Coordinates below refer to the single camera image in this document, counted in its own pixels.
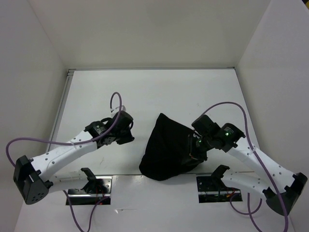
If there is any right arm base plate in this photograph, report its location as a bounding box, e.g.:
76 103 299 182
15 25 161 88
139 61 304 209
196 175 242 203

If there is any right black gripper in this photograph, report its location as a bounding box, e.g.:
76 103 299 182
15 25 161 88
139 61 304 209
180 133 213 166

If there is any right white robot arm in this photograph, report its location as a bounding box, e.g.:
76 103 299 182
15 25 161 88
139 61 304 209
188 115 308 216

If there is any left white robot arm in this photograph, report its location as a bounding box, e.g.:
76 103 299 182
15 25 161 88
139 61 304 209
13 111 134 205

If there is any black skirt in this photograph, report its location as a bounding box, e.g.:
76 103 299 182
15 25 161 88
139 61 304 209
139 113 207 181

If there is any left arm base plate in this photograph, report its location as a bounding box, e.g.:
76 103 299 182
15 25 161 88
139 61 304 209
67 176 112 205

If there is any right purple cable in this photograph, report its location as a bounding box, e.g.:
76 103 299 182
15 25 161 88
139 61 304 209
201 101 290 232

